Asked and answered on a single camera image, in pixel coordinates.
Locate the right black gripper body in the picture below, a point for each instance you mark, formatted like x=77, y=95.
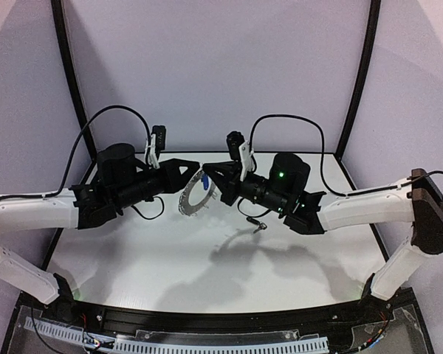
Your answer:
x=235, y=186

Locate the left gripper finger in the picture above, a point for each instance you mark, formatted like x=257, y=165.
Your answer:
x=178, y=163
x=179, y=177

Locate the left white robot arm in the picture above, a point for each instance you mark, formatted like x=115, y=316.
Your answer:
x=121, y=181

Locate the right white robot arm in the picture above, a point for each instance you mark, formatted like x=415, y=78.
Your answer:
x=415, y=200

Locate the black frame post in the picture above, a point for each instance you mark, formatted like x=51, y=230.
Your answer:
x=61, y=33
x=362, y=73

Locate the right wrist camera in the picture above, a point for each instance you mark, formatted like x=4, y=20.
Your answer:
x=234, y=140

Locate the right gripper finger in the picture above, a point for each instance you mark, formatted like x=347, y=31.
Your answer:
x=221, y=167
x=221, y=180

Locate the right black frame post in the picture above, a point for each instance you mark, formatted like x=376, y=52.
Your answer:
x=362, y=73

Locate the black front frame rail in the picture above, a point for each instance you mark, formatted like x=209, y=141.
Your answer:
x=108, y=319

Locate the metal ring plate with keyrings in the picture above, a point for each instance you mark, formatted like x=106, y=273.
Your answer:
x=194, y=198

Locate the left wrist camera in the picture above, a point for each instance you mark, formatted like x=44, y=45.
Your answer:
x=158, y=136

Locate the key with black tag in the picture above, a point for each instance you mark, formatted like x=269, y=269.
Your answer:
x=259, y=226

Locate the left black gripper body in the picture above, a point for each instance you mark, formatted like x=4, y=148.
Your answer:
x=163, y=176

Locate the key with blue tag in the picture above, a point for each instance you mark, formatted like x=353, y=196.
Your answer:
x=205, y=182

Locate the left black frame post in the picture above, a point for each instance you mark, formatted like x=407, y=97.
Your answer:
x=61, y=33

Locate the white slotted cable duct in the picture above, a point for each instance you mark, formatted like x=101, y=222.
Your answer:
x=288, y=341

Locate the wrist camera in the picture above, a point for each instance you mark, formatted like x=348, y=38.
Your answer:
x=158, y=136
x=234, y=140

